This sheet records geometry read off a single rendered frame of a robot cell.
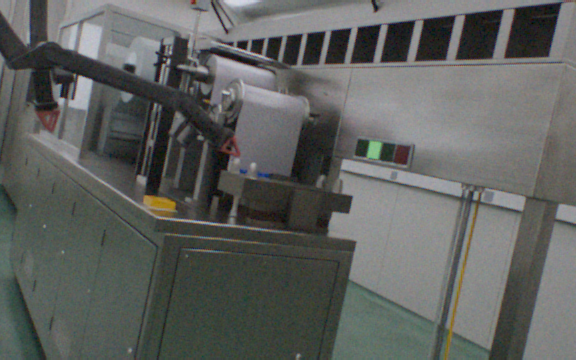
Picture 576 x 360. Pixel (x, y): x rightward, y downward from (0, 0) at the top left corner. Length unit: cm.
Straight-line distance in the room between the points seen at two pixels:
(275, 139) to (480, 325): 284
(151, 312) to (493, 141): 95
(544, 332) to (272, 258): 273
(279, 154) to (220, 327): 60
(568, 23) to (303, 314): 105
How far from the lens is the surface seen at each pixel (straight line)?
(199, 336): 161
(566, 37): 142
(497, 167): 142
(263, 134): 184
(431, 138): 157
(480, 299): 437
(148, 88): 165
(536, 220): 154
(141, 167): 219
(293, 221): 169
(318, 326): 181
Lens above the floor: 113
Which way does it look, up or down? 3 degrees down
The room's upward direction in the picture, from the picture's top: 12 degrees clockwise
